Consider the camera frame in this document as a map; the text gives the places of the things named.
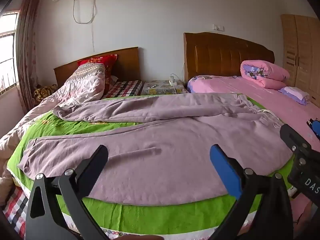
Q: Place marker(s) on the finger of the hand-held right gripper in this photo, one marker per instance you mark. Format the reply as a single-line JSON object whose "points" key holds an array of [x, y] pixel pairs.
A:
{"points": [[295, 140], [314, 126]]}

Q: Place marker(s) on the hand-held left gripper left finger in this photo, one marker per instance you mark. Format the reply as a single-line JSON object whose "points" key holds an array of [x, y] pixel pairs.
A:
{"points": [[96, 160]]}

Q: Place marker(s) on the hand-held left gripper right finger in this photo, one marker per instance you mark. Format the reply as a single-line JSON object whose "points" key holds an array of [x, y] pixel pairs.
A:
{"points": [[225, 170]]}

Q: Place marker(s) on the lilac pants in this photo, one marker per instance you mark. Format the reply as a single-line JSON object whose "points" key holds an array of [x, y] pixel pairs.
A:
{"points": [[162, 135]]}

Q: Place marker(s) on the purple pillow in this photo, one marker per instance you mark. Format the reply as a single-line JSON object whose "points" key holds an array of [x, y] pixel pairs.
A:
{"points": [[295, 95]]}

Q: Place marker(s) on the pink bed sheet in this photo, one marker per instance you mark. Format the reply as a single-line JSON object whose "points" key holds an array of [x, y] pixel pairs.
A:
{"points": [[250, 92]]}

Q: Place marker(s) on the folded pink quilt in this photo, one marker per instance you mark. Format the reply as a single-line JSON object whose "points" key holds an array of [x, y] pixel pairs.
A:
{"points": [[270, 73]]}

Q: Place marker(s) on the light wooden wardrobe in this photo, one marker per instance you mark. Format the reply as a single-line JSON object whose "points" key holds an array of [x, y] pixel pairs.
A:
{"points": [[305, 55]]}

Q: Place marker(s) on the green printed blanket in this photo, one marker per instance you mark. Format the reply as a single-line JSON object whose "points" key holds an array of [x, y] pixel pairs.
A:
{"points": [[150, 212]]}

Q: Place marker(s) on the plaid bed sheet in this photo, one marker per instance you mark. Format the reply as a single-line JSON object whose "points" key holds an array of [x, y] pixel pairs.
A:
{"points": [[125, 88]]}

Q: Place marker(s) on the pale patterned quilt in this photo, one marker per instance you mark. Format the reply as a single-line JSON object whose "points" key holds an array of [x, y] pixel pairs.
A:
{"points": [[85, 82]]}

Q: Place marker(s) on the brown yellow plush toy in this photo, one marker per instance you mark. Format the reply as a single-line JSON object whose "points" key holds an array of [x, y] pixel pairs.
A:
{"points": [[43, 92]]}

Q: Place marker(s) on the small silver object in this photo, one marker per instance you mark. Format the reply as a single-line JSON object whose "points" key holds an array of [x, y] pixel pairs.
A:
{"points": [[152, 86]]}

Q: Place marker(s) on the nightstand with floral cloth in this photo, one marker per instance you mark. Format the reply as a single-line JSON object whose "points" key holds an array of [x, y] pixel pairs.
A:
{"points": [[161, 89]]}

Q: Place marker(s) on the red pillow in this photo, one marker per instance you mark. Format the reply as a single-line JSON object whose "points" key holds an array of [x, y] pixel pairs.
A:
{"points": [[100, 60]]}

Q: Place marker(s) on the white power strip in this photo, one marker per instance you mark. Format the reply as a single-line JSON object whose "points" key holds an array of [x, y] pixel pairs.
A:
{"points": [[172, 82]]}

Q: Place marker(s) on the plain wooden headboard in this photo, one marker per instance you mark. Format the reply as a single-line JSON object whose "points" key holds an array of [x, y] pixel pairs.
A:
{"points": [[127, 62]]}

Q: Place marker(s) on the padded brown headboard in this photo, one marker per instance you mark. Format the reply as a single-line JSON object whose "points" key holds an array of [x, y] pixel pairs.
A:
{"points": [[225, 55]]}

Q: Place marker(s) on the pink patterned curtain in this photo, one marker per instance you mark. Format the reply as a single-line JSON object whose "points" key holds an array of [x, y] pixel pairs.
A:
{"points": [[26, 55]]}

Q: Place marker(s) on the window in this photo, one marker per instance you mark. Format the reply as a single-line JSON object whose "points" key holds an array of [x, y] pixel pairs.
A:
{"points": [[7, 55]]}

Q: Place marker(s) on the white wall switch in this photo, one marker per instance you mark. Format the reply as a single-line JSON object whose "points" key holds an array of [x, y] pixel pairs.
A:
{"points": [[218, 27]]}

